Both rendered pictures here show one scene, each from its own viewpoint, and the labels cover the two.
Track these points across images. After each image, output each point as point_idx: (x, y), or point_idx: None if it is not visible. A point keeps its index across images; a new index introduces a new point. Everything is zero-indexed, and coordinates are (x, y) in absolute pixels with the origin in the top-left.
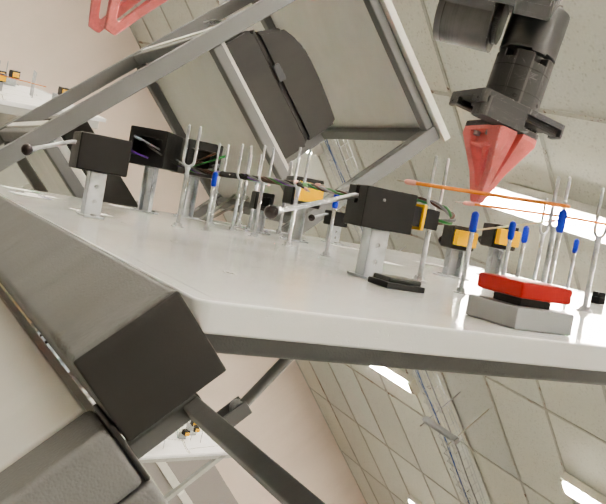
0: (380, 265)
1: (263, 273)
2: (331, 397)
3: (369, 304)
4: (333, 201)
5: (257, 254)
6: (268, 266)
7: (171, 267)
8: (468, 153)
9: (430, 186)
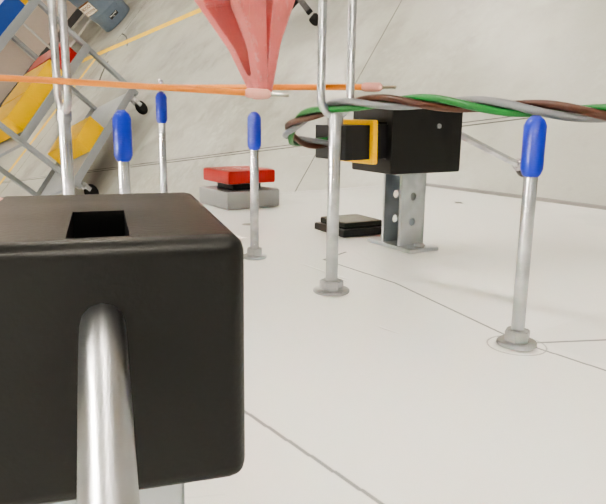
0: (385, 221)
1: (453, 209)
2: None
3: (348, 197)
4: (464, 140)
5: None
6: (489, 224)
7: (478, 197)
8: (288, 11)
9: (338, 89)
